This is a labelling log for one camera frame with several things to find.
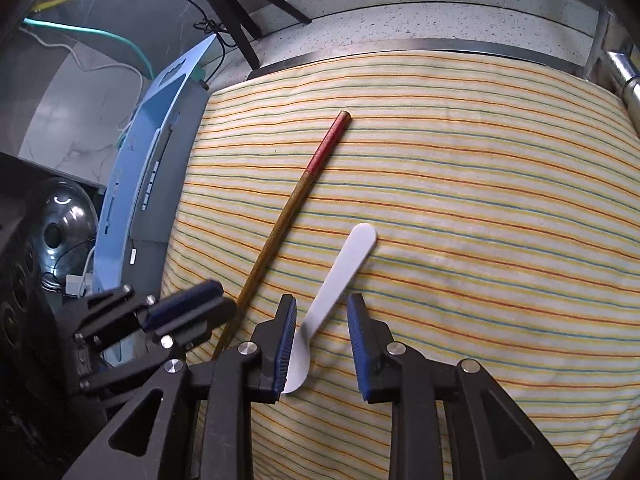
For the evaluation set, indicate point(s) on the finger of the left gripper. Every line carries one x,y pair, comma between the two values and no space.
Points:
189,316

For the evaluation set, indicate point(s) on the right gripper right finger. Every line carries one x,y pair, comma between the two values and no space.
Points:
440,408

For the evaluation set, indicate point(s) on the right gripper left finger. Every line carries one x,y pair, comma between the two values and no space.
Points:
193,422

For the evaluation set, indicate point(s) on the white plastic spork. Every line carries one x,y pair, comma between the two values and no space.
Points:
349,260

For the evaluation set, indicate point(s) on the lone red-tipped wooden chopstick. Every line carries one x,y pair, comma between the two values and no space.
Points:
280,228

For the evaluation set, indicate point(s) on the white power adapter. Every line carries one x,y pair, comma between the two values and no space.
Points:
77,285

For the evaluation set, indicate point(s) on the glass pot lid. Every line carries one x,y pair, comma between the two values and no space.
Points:
64,232

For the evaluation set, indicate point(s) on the blue plastic drainer basket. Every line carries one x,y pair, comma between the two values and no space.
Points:
144,189

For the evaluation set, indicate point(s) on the striped yellow cloth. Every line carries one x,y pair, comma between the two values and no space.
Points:
505,196

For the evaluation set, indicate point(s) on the chrome faucet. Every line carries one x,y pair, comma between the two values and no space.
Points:
609,63

